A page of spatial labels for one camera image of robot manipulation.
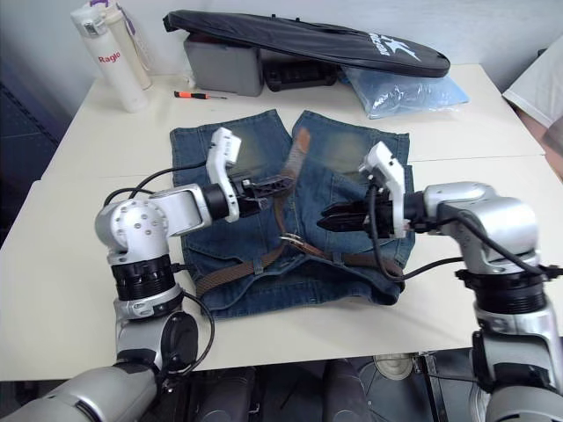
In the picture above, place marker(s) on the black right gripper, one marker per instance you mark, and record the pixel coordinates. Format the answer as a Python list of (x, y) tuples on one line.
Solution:
[(385, 217)]

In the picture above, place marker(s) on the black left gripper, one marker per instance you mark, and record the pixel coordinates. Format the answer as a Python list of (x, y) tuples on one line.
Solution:
[(244, 193)]

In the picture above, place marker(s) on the brown braided belt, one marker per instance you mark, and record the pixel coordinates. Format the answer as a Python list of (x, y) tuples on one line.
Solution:
[(228, 274)]

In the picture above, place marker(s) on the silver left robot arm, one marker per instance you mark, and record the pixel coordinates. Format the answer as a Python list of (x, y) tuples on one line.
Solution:
[(136, 224)]

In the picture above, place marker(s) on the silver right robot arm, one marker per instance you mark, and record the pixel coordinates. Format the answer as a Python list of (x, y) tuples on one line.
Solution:
[(492, 228)]

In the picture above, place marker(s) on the blue denim shorts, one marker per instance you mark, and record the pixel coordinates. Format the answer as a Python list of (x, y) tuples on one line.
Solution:
[(303, 290)]

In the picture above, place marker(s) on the black plastic case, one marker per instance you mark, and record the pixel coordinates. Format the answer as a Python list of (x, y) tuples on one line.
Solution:
[(299, 77)]

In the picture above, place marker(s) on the orange black screwdriver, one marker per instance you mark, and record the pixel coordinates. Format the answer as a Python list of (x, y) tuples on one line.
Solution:
[(187, 94)]

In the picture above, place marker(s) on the blue plastic bag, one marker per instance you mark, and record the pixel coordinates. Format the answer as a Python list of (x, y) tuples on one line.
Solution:
[(404, 94)]

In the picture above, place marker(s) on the grey plastic case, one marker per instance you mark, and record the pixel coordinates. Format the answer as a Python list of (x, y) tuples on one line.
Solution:
[(220, 66)]

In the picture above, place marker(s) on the white round disc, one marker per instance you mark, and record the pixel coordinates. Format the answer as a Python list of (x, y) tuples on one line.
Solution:
[(392, 365)]

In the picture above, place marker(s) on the black racket bag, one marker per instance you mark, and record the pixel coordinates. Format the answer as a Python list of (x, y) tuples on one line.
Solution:
[(308, 39)]

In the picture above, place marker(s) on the dark rounded shape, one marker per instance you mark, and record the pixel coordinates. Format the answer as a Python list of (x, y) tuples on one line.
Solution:
[(347, 391), (224, 395)]

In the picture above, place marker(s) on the white Raglo bottle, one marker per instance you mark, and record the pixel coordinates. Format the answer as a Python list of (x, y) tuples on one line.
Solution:
[(116, 66)]

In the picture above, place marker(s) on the plain white slim bottle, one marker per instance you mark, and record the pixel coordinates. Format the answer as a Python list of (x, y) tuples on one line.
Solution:
[(132, 48)]

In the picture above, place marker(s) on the white and purple pack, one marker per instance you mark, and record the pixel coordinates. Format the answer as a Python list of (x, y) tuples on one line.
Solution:
[(138, 39)]

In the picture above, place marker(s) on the white fabric sheet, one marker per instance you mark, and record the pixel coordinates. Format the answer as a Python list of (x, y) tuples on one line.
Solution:
[(538, 88)]

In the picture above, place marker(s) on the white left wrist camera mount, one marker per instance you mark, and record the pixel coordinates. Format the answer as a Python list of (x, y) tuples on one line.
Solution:
[(220, 167)]

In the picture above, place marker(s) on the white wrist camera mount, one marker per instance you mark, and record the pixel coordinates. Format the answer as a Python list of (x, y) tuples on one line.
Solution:
[(220, 167), (392, 176)]

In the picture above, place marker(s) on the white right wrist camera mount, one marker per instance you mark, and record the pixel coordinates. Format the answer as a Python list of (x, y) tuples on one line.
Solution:
[(392, 176)]

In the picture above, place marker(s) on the metal table leg frame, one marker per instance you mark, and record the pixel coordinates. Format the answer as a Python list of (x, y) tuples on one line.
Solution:
[(429, 387)]

